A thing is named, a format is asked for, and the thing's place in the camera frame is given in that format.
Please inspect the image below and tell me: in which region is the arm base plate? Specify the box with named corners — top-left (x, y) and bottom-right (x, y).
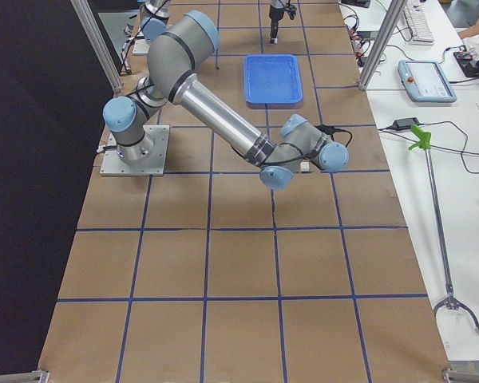
top-left (100, 124), bottom-right (170, 176)
top-left (133, 39), bottom-right (149, 56)

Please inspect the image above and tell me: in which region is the black power adapter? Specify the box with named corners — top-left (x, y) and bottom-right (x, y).
top-left (389, 117), bottom-right (420, 131)

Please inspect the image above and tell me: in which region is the white block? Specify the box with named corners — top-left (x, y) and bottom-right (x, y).
top-left (300, 161), bottom-right (311, 173)

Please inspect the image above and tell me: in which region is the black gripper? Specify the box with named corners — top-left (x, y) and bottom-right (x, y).
top-left (269, 0), bottom-right (285, 43)

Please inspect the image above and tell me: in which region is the blue plastic tray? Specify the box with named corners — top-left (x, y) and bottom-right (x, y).
top-left (243, 54), bottom-right (303, 109)

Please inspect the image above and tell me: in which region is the white keyboard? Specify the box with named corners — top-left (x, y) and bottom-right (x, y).
top-left (402, 1), bottom-right (435, 45)

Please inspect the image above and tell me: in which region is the aluminium frame post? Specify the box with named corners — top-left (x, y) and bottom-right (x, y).
top-left (358, 0), bottom-right (406, 91)

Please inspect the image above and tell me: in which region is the teach pendant tablet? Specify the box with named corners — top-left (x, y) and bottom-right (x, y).
top-left (398, 60), bottom-right (457, 104)

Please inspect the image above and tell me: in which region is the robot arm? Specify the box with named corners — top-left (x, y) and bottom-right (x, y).
top-left (103, 10), bottom-right (349, 190)
top-left (139, 1), bottom-right (297, 44)

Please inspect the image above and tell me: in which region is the green handled reach grabber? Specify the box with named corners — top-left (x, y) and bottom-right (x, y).
top-left (408, 124), bottom-right (479, 339)

